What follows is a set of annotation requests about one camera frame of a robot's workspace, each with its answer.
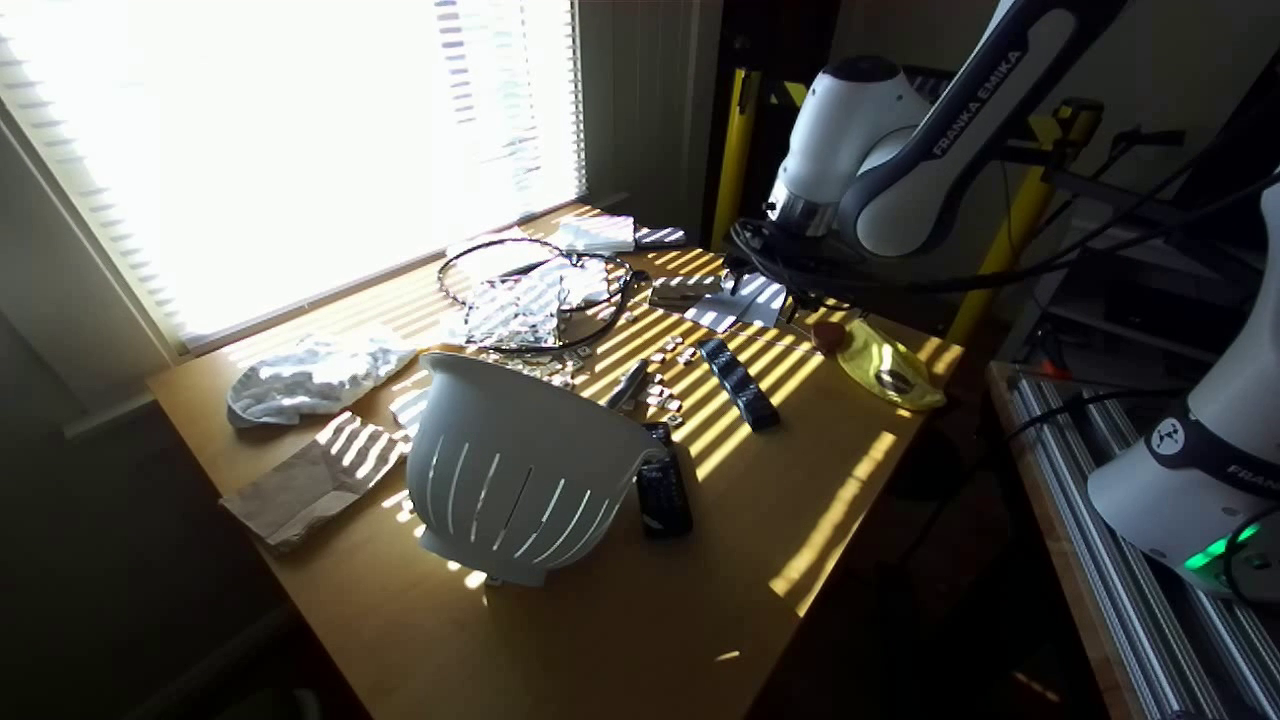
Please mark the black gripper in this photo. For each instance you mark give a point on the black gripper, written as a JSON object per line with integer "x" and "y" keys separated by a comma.
{"x": 773, "y": 248}

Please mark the brown round object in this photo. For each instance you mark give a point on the brown round object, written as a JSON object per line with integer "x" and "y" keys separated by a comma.
{"x": 835, "y": 337}

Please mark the yellow banana bag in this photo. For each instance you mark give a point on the yellow banana bag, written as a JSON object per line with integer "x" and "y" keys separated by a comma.
{"x": 893, "y": 360}

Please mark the black spatula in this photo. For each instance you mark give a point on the black spatula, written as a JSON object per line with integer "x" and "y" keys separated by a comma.
{"x": 633, "y": 388}

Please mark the white slotted colander bowl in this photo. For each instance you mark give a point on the white slotted colander bowl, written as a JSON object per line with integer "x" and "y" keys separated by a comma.
{"x": 513, "y": 464}

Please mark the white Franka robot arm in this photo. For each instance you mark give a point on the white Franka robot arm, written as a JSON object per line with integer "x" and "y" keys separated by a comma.
{"x": 855, "y": 133}

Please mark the grey striped cloth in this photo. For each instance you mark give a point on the grey striped cloth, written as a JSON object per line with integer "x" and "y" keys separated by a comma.
{"x": 743, "y": 301}

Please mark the dark notebook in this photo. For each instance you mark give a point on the dark notebook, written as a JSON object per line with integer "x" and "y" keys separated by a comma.
{"x": 662, "y": 238}

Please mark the long black remote control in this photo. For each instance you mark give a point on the long black remote control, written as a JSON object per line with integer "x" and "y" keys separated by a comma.
{"x": 743, "y": 384}

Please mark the white paper stack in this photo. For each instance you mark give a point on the white paper stack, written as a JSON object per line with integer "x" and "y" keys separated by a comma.
{"x": 593, "y": 234}

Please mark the silver patterned cloth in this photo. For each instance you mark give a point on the silver patterned cloth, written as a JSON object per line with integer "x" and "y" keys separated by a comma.
{"x": 527, "y": 309}

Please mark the small black remote control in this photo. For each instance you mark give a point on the small black remote control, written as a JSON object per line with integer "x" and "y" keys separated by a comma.
{"x": 662, "y": 493}

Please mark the white crumpled cloth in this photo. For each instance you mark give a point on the white crumpled cloth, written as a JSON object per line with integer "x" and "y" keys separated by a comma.
{"x": 312, "y": 380}

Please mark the white window blind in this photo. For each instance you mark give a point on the white window blind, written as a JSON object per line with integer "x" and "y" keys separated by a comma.
{"x": 292, "y": 144}

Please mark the grey metal robot stand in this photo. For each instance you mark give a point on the grey metal robot stand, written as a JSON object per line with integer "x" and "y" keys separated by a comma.
{"x": 1135, "y": 603}

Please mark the folded beige towel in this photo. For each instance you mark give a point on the folded beige towel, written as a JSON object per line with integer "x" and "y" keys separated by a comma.
{"x": 312, "y": 481}

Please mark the black camera stand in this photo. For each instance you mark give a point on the black camera stand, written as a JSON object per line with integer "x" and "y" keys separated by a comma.
{"x": 1135, "y": 138}

